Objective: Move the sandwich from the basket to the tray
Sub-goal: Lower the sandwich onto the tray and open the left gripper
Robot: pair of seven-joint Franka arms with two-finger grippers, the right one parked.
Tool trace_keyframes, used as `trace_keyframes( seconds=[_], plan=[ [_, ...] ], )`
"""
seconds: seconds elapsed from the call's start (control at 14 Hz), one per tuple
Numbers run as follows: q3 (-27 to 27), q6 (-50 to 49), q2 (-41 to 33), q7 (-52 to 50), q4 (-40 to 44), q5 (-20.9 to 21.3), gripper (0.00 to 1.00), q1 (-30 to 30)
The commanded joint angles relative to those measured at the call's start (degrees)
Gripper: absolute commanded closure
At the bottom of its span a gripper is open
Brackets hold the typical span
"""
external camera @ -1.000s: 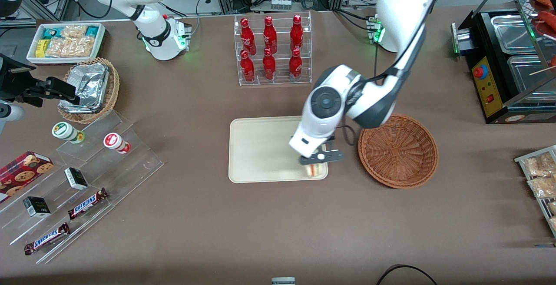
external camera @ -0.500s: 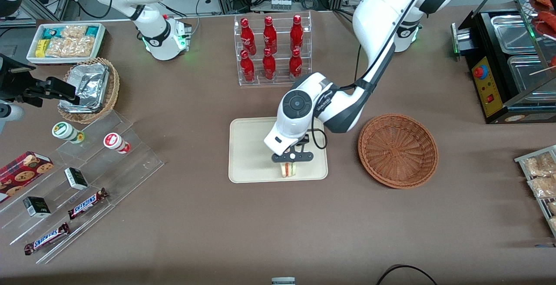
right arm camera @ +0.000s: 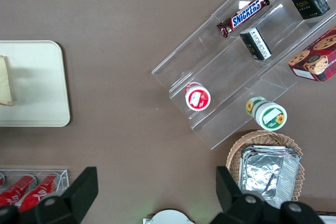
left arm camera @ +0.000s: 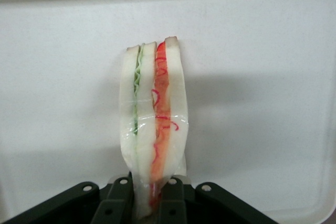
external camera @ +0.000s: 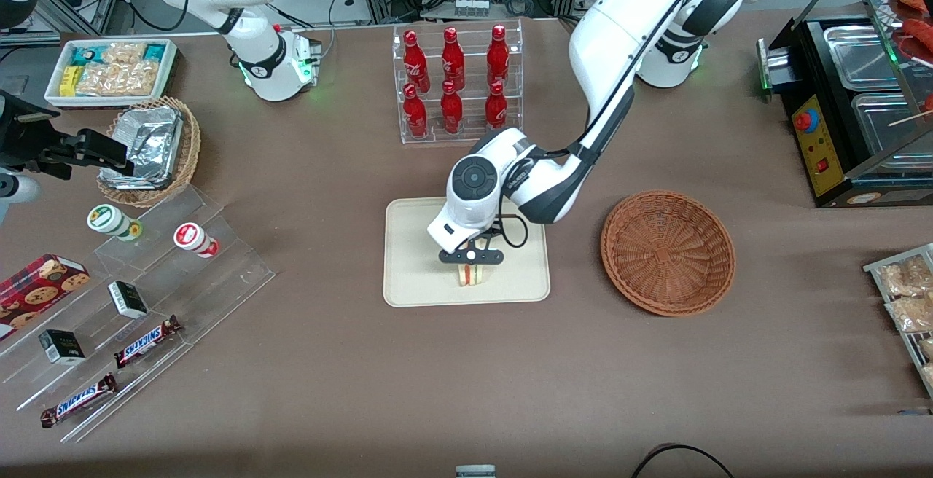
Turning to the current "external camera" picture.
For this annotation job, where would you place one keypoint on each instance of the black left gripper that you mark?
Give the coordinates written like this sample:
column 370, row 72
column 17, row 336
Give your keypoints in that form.
column 494, row 230

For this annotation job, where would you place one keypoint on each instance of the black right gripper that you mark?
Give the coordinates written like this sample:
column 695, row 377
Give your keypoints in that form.
column 23, row 137

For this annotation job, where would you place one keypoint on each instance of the triangular sandwich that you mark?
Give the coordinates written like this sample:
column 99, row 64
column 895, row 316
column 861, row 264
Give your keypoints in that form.
column 471, row 276

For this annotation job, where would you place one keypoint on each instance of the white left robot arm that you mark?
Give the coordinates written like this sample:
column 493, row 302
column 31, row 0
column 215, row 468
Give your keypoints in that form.
column 612, row 33

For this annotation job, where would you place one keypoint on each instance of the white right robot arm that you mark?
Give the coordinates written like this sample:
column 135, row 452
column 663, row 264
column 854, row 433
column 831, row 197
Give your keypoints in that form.
column 255, row 33

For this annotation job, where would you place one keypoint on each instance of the beige plastic tray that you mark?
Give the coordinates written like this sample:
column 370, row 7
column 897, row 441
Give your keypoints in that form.
column 415, row 267

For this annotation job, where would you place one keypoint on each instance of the light wicker basket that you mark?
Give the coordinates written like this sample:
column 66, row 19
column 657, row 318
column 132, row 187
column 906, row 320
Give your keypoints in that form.
column 191, row 150

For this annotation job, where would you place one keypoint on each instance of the round brown wicker basket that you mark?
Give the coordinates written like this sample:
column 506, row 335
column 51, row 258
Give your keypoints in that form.
column 667, row 252

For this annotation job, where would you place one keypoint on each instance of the tray of wrapped snacks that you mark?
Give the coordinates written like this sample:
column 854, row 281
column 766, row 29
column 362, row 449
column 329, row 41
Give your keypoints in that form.
column 911, row 350

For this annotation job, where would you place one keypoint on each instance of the silver foil packet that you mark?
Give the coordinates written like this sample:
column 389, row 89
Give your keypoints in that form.
column 149, row 132
column 131, row 178

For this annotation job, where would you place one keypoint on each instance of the white rectangular snack bin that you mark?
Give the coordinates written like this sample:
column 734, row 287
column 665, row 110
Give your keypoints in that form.
column 55, row 99

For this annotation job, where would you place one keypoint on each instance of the green lid cup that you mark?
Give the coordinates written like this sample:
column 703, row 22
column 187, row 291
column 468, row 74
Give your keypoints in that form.
column 106, row 219

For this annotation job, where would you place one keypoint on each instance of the yellow snack pack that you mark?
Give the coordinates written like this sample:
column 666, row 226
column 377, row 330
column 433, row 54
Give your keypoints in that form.
column 70, row 81

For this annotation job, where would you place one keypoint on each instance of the large clear cracker bag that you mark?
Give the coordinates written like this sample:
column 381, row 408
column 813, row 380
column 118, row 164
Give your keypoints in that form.
column 120, row 79

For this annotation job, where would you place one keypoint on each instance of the teal snack pack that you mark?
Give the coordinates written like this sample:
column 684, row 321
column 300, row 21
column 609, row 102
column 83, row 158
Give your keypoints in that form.
column 154, row 52
column 86, row 55

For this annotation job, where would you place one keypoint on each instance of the small clear cracker bag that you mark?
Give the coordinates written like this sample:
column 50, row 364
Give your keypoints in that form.
column 124, row 52

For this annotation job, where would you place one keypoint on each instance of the clear acrylic bottle rack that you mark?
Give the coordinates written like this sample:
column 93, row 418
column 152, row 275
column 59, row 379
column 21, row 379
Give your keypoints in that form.
column 437, row 139

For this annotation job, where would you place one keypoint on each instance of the red lid cup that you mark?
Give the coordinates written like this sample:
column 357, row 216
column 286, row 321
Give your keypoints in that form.
column 191, row 236

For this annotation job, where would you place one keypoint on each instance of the red tartan cookie box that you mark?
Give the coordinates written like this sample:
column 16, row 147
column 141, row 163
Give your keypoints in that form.
column 33, row 292

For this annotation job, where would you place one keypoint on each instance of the small black box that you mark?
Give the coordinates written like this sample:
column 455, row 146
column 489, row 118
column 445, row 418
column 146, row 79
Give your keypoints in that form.
column 62, row 347
column 128, row 299

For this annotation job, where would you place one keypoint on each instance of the red cola bottle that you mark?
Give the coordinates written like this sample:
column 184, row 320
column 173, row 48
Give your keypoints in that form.
column 496, row 108
column 415, row 114
column 453, row 59
column 451, row 110
column 415, row 59
column 498, row 55

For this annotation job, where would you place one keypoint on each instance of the clear acrylic stepped display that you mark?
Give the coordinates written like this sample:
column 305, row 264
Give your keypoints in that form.
column 219, row 281

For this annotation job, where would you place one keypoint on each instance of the snickers bar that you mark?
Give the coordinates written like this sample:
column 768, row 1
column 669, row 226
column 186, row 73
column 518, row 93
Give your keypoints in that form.
column 79, row 400
column 146, row 342

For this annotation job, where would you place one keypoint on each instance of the small grey device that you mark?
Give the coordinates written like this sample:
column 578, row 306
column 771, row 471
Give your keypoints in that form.
column 475, row 471

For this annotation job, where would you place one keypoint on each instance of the white power strip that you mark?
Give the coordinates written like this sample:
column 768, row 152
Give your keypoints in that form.
column 471, row 6

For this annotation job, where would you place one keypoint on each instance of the red round knob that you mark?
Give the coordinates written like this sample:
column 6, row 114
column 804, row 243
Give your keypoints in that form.
column 805, row 121

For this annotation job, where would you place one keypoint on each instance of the black food warmer machine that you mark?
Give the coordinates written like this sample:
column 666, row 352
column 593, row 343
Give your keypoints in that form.
column 838, row 150

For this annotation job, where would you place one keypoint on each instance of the clear fried snack bag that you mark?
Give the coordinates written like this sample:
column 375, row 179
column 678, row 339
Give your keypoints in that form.
column 928, row 374
column 911, row 314
column 927, row 348
column 904, row 277

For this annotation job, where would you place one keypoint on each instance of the steel warmer pan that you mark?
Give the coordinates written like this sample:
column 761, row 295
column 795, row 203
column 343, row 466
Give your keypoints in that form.
column 864, row 55
column 889, row 132

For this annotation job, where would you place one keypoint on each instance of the red sausage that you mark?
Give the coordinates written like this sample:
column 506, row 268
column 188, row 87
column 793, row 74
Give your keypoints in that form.
column 915, row 1
column 920, row 33

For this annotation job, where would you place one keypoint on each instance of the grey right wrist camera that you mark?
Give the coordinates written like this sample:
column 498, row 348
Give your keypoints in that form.
column 14, row 197

